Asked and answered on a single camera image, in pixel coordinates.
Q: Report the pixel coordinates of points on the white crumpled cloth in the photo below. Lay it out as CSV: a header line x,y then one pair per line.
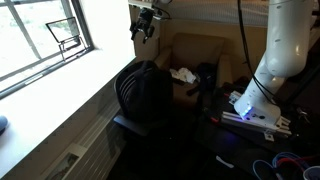
x,y
183,74

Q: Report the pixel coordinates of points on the black robot table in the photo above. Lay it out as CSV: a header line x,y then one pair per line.
x,y
233,146

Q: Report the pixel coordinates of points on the brown leather armchair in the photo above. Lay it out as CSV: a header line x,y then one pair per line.
x,y
196,50

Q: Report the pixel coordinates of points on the white quilted panel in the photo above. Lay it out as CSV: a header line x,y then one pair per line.
x,y
216,10

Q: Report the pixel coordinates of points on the bright glass window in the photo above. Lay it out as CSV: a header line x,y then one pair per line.
x,y
26,40

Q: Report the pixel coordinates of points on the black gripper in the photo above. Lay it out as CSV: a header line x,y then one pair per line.
x,y
145,18

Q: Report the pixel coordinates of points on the dark navy jacket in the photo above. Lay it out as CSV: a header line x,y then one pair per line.
x,y
150,90

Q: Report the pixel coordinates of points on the aluminium rail mount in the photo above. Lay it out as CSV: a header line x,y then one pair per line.
x,y
253,123

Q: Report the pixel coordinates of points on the white wall heater unit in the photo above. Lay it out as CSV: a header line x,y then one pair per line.
x,y
96,143

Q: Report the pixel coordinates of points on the white cup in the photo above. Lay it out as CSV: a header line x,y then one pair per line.
x,y
313,173

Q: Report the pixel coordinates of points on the navy blue jacket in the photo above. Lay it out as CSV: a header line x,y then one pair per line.
x,y
206,76

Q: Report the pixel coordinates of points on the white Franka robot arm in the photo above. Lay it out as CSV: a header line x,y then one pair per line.
x,y
283,60

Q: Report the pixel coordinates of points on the black slatted office chair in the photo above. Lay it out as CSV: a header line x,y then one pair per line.
x,y
128,100

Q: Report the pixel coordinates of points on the white paper strip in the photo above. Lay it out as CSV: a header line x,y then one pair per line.
x,y
225,162

